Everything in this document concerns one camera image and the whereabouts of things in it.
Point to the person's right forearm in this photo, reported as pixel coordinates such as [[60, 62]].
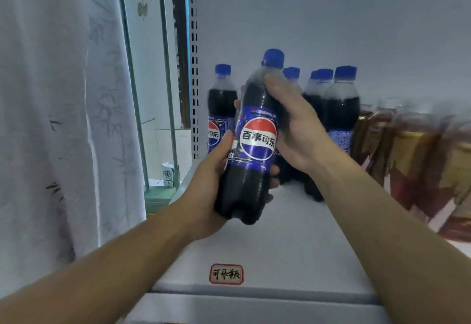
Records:
[[397, 246]]

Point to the Pepsi cola bottle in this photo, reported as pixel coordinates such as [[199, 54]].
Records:
[[250, 180]]

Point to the person's left hand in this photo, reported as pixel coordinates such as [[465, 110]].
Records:
[[199, 195]]

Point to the person's right hand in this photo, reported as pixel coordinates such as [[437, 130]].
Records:
[[305, 132]]

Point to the white bamboo print curtain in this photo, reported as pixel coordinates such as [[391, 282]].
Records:
[[59, 114]]

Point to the red-bordered shelf label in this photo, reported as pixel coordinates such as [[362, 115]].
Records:
[[226, 274]]

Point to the barred window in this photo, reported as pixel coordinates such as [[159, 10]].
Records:
[[179, 40]]

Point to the row of amber drink bottles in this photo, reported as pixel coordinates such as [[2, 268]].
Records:
[[419, 165]]

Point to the group of blue-capped cola bottles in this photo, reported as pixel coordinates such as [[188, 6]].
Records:
[[342, 110]]

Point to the small brass pendant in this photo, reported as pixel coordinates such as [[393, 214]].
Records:
[[142, 9]]

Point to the small white carton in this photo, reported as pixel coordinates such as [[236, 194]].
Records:
[[168, 174]]

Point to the white metal shelf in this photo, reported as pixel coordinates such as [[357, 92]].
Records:
[[368, 26]]

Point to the white panelled door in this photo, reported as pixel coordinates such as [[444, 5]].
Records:
[[151, 77]]

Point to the person's left forearm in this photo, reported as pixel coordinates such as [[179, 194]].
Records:
[[96, 276]]

